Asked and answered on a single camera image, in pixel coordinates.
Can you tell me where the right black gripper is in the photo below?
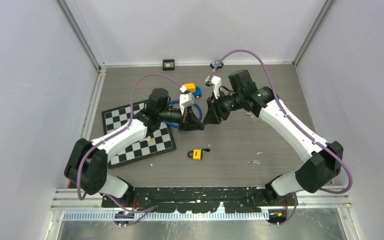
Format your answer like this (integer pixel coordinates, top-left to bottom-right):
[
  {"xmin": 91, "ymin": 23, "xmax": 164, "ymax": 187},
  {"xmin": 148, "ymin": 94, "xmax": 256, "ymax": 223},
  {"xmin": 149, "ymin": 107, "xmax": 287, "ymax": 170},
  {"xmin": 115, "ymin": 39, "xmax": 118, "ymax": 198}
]
[{"xmin": 203, "ymin": 90, "xmax": 243, "ymax": 125}]

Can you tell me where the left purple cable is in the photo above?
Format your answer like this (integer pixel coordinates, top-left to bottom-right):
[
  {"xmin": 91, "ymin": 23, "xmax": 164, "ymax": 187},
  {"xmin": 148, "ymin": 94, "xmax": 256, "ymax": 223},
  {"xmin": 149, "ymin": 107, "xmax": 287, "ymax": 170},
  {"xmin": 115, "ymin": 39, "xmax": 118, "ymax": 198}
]
[{"xmin": 76, "ymin": 73, "xmax": 188, "ymax": 227}]

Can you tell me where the small black square box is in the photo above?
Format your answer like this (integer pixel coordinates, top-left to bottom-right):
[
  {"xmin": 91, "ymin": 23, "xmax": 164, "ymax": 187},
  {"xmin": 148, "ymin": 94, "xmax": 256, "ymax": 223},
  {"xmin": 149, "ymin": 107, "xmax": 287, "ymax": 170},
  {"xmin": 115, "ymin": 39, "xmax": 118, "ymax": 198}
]
[{"xmin": 162, "ymin": 59, "xmax": 175, "ymax": 71}]

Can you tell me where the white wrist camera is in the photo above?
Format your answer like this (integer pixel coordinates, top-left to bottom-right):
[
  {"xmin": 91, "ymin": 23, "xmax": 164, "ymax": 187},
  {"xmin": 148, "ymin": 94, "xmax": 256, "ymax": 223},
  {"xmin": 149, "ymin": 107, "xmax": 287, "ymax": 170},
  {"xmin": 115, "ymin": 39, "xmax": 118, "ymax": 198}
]
[
  {"xmin": 179, "ymin": 92, "xmax": 194, "ymax": 108},
  {"xmin": 204, "ymin": 75, "xmax": 222, "ymax": 99}
]

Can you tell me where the blue ring hoop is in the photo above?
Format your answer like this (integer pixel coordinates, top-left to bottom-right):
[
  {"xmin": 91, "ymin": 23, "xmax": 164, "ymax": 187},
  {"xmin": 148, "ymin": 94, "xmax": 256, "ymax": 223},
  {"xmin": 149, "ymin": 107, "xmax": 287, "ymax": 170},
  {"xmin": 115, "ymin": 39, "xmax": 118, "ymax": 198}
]
[{"xmin": 163, "ymin": 100, "xmax": 203, "ymax": 129}]

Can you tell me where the perforated metal rail strip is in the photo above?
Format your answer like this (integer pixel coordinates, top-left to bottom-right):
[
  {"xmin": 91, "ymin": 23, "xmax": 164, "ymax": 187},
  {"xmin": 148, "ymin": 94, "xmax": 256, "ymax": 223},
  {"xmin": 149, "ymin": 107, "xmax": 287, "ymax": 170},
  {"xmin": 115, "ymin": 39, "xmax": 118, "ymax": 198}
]
[{"xmin": 61, "ymin": 209, "xmax": 270, "ymax": 222}]

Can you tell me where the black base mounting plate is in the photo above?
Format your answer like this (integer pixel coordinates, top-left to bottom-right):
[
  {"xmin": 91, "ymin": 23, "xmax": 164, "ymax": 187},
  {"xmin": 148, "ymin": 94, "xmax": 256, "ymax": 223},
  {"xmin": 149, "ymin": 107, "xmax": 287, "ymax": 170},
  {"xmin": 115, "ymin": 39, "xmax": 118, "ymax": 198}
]
[{"xmin": 101, "ymin": 186, "xmax": 298, "ymax": 214}]

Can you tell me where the blue yellow toy car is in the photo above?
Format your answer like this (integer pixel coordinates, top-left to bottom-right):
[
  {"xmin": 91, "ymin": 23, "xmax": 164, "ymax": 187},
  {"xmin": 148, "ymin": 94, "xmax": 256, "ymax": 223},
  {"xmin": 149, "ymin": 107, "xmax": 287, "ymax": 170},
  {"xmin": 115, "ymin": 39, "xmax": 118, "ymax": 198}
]
[{"xmin": 184, "ymin": 83, "xmax": 203, "ymax": 98}]

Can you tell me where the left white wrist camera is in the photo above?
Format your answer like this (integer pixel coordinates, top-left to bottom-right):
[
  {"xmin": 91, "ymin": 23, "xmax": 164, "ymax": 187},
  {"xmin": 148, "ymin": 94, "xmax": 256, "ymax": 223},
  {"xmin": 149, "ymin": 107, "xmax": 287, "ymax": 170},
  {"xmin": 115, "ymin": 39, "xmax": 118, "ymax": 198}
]
[{"xmin": 179, "ymin": 92, "xmax": 194, "ymax": 108}]

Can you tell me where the purple cable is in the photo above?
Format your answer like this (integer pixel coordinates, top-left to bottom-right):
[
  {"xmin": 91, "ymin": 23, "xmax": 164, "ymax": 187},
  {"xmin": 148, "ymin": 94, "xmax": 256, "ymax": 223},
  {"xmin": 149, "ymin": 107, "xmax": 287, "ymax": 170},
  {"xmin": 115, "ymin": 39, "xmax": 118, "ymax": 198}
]
[
  {"xmin": 76, "ymin": 73, "xmax": 188, "ymax": 227},
  {"xmin": 209, "ymin": 49, "xmax": 354, "ymax": 227}
]

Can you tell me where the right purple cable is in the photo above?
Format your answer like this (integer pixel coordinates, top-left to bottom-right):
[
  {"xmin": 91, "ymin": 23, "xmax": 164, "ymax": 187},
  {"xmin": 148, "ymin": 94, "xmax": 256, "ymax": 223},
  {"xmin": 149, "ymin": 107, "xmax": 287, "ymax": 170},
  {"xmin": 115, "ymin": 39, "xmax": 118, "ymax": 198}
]
[{"xmin": 209, "ymin": 49, "xmax": 354, "ymax": 227}]

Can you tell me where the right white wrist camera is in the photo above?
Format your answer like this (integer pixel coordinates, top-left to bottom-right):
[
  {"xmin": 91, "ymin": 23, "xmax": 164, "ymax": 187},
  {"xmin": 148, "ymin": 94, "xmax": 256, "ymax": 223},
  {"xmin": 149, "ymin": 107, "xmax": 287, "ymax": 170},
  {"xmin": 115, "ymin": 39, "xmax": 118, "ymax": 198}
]
[{"xmin": 204, "ymin": 75, "xmax": 222, "ymax": 99}]

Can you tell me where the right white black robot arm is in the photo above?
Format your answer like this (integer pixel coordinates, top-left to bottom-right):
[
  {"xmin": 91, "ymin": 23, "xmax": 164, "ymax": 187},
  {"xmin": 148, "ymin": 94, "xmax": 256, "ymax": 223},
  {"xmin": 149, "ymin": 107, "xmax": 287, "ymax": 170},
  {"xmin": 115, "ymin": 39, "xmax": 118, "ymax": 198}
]
[{"xmin": 203, "ymin": 69, "xmax": 344, "ymax": 205}]

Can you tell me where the yellow black padlock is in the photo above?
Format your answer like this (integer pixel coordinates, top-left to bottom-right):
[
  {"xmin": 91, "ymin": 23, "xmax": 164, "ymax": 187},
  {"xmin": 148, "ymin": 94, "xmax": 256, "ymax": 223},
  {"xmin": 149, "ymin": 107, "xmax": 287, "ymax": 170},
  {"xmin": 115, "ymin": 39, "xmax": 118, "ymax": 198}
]
[{"xmin": 187, "ymin": 148, "xmax": 211, "ymax": 161}]

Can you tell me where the black blue owl toy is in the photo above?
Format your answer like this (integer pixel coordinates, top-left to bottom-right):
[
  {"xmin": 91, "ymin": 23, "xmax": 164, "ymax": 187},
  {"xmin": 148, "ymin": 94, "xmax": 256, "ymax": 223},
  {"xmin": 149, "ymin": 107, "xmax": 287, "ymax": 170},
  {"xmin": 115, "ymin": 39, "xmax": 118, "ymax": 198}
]
[{"xmin": 209, "ymin": 60, "xmax": 224, "ymax": 69}]

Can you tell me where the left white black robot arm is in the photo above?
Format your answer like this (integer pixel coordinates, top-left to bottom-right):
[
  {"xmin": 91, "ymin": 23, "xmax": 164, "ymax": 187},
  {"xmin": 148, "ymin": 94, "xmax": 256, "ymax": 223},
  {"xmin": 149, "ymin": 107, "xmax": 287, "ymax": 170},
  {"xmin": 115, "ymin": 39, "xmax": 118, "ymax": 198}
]
[{"xmin": 63, "ymin": 88, "xmax": 205, "ymax": 207}]

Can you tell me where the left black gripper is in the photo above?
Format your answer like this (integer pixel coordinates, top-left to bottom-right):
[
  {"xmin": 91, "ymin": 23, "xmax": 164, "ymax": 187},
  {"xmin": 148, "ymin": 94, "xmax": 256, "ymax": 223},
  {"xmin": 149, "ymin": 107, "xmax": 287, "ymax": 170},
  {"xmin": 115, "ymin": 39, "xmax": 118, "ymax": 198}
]
[{"xmin": 158, "ymin": 106, "xmax": 205, "ymax": 133}]

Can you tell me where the black white chessboard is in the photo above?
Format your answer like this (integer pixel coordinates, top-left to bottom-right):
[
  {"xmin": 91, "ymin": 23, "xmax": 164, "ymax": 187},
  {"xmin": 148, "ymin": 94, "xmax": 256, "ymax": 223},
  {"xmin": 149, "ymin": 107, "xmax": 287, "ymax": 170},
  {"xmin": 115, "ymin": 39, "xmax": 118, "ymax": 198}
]
[{"xmin": 101, "ymin": 104, "xmax": 177, "ymax": 169}]

